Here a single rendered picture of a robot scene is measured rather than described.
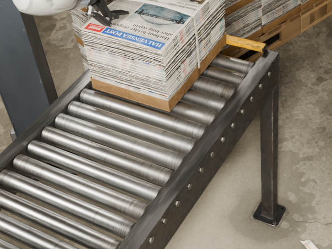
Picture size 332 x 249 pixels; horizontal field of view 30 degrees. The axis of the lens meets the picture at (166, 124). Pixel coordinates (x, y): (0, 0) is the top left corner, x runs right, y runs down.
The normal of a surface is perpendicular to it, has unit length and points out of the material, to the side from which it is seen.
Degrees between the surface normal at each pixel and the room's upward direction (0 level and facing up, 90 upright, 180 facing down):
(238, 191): 0
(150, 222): 0
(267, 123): 90
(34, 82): 90
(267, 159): 90
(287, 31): 90
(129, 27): 2
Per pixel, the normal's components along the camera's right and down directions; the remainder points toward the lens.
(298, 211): -0.11, -0.73
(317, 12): 0.62, 0.48
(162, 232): 0.85, 0.27
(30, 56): 0.08, 0.66
